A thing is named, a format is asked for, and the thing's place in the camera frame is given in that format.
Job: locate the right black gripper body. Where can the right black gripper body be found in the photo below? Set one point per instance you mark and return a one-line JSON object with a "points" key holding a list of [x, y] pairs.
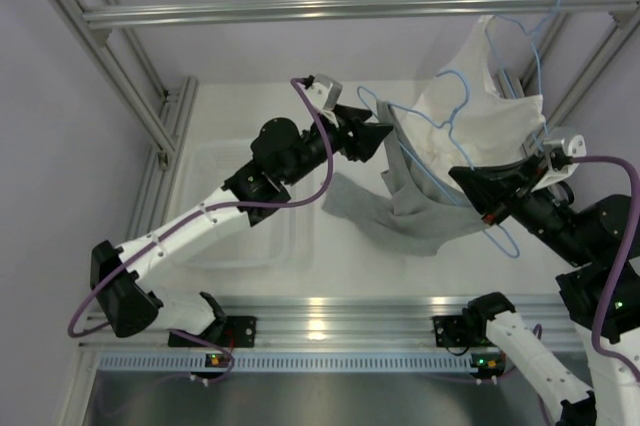
{"points": [[544, 213]]}

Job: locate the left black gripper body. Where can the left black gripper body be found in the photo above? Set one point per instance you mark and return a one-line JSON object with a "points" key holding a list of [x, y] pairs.
{"points": [[327, 132]]}

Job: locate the light blue wire hanger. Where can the light blue wire hanger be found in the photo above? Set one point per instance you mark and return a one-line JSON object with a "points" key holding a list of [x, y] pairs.
{"points": [[439, 104]]}

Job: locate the grey tank top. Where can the grey tank top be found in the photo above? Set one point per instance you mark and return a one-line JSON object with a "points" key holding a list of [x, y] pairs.
{"points": [[421, 214]]}

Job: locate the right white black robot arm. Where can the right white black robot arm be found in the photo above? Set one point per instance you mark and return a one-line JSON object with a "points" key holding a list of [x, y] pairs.
{"points": [[600, 294]]}

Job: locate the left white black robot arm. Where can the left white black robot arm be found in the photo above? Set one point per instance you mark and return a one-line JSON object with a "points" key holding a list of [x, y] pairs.
{"points": [[128, 279]]}

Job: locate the white tank top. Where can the white tank top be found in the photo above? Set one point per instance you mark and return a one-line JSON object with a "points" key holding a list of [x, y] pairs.
{"points": [[497, 127]]}

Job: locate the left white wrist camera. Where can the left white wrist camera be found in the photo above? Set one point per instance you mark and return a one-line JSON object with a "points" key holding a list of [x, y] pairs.
{"points": [[323, 92]]}

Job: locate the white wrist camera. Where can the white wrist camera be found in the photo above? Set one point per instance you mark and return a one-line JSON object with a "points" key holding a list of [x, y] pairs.
{"points": [[323, 92], [560, 147]]}

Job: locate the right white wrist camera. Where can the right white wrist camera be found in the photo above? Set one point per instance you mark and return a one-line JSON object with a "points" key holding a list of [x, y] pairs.
{"points": [[560, 147]]}

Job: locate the left aluminium frame post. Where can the left aluminium frame post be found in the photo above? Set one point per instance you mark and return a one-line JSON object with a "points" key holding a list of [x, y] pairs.
{"points": [[167, 134]]}

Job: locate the aluminium frame post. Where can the aluminium frame post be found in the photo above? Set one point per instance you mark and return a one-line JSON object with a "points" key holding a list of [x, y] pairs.
{"points": [[167, 134], [590, 71]]}

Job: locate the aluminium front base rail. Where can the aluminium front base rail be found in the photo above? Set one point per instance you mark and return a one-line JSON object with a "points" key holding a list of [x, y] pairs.
{"points": [[356, 324]]}

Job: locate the aluminium top rail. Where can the aluminium top rail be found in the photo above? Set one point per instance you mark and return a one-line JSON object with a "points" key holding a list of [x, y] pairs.
{"points": [[271, 11]]}

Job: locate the right aluminium frame post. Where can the right aluminium frame post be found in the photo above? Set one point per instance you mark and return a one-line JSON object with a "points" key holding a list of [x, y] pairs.
{"points": [[590, 71]]}

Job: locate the light blue cable duct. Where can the light blue cable duct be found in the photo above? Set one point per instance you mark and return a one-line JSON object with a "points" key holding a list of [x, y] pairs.
{"points": [[264, 362]]}

